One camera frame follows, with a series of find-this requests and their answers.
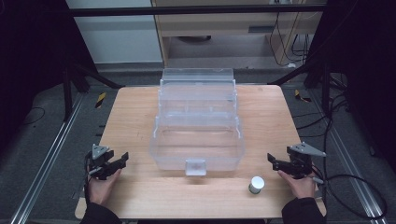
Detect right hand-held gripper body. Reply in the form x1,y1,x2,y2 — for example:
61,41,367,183
285,142,327,180

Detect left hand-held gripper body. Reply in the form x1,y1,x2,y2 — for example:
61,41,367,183
86,144,119,181

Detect aluminium floor rail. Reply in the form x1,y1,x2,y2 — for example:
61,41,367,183
306,90,389,224
8,92,87,224

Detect wooden desk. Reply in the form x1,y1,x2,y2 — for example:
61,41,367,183
74,84,327,220

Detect yellow black striped tape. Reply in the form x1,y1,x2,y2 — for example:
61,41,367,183
94,91,107,109
294,89,312,104

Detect small white-capped bottle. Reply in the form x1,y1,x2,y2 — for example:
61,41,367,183
247,175,265,195

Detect black metal stand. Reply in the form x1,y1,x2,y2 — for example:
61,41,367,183
62,57,125,122
267,59,353,118

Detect black cable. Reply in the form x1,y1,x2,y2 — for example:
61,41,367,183
83,152,94,203
314,92,389,220

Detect white cabinet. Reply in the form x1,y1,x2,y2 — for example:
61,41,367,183
64,0,163,64

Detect person's left hand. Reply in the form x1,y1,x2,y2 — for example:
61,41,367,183
87,168,122,206

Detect hanging black cables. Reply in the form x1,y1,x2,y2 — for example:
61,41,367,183
269,12,312,68

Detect wooden cabinet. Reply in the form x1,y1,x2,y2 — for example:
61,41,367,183
151,0,327,68

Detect person's right hand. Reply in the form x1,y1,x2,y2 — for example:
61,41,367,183
277,170,318,200

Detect black horizontal bar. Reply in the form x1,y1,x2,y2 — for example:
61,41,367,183
66,4,326,18

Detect clear plastic storage box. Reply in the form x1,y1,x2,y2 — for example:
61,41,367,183
148,67,246,177

